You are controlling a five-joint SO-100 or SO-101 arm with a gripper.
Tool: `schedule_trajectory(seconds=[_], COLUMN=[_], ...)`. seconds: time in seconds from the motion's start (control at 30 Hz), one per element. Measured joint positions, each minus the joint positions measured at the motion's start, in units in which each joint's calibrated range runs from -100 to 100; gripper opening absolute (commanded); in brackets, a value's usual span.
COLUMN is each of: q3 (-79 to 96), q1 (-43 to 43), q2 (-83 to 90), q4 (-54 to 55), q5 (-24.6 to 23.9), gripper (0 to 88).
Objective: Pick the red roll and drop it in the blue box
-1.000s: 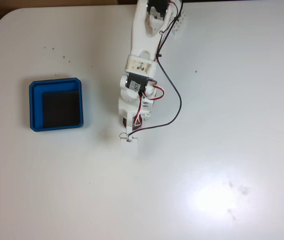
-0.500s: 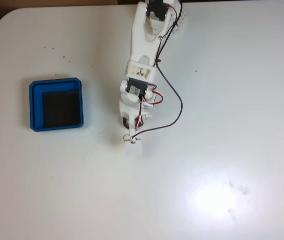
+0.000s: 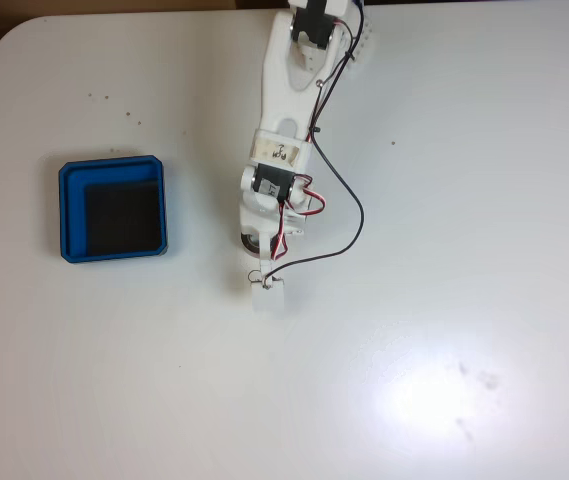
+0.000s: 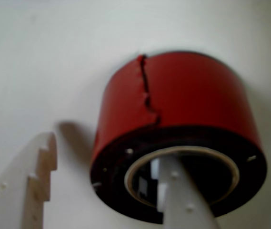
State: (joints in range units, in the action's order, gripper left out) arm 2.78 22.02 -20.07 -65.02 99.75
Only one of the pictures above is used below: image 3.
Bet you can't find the blue square box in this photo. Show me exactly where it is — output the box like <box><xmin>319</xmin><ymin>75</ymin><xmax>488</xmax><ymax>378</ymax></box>
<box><xmin>57</xmin><ymin>154</ymin><xmax>171</xmax><ymax>264</ymax></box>

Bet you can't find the black foam pad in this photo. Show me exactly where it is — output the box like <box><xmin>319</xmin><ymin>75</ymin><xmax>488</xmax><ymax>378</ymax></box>
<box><xmin>83</xmin><ymin>180</ymin><xmax>163</xmax><ymax>252</ymax></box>

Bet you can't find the white perforated plate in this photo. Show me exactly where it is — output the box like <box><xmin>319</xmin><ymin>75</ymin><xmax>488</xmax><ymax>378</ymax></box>
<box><xmin>346</xmin><ymin>12</ymin><xmax>376</xmax><ymax>69</ymax></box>

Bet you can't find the red and white servo cable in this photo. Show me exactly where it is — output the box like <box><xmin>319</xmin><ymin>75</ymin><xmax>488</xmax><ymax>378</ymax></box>
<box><xmin>269</xmin><ymin>173</ymin><xmax>329</xmax><ymax>262</ymax></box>

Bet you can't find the white camera housing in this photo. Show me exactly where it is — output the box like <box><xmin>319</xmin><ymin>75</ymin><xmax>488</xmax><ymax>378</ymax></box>
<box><xmin>250</xmin><ymin>232</ymin><xmax>287</xmax><ymax>314</ymax></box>

